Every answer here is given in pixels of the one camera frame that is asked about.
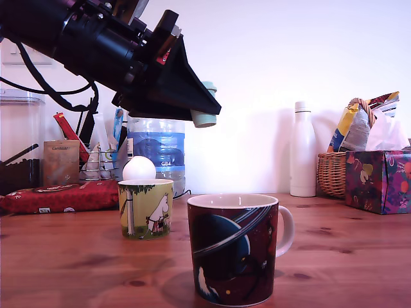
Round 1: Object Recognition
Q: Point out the red patterned coffee bag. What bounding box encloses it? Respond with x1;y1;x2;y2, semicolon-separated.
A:
0;180;120;215

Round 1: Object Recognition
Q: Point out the large clear water bottle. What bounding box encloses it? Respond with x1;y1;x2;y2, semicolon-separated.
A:
127;112;187;194

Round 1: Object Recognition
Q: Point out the blue and white packet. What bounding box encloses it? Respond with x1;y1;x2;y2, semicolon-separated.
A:
113;108;128;152

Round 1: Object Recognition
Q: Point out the white kitchen tool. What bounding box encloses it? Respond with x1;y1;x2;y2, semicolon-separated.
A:
91;114;112;153

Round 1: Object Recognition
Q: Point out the black kitchen tool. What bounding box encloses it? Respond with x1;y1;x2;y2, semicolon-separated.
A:
76;110;97;151

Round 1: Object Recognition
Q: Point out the red stick packet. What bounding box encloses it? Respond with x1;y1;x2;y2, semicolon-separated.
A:
53;112;91;162

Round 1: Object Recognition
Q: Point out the green cartoon print mug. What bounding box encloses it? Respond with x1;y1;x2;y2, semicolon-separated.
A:
118;178;175;241

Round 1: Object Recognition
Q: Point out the brown kraft pouch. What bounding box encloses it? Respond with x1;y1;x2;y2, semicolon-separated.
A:
43;139;81;187

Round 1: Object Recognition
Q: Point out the clear plastic storage container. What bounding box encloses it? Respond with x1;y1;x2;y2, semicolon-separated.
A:
0;89;46;197

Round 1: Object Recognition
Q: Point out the white insulated bottle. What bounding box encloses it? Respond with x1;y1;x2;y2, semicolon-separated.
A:
290;101;317;198

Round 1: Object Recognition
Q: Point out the black scoop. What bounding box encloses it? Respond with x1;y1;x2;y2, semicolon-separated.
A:
0;144;40;167

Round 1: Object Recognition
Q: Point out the dark planet print mug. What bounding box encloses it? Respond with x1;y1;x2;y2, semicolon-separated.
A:
187;193;295;307

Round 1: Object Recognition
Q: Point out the wicker basket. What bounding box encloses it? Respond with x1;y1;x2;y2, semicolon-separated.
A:
317;98;377;200

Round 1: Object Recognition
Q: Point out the yellow and blue snack bag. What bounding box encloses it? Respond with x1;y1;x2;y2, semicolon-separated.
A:
326;91;401;153

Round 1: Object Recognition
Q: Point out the white tissue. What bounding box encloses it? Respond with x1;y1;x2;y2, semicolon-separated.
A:
365;108;411;152

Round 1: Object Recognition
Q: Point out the floral tissue box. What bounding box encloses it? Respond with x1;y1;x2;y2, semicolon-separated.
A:
345;150;411;216

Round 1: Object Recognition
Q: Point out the pale grey camera box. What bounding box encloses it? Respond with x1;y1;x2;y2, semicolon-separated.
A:
109;0;152;31

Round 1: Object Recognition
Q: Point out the small white round camera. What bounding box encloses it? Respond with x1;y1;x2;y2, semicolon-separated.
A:
122;156;157;182

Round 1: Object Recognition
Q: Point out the white wall plate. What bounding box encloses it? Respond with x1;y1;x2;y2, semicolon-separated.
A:
1;40;53;67

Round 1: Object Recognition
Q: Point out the thick black cable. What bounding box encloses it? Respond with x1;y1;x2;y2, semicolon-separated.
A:
15;40;100;113

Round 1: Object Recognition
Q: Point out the wire kitchen tool rack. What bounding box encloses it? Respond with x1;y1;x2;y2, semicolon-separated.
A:
78;146;129;182

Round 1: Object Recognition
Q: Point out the thin black cable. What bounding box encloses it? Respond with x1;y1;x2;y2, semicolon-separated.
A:
0;76;97;96

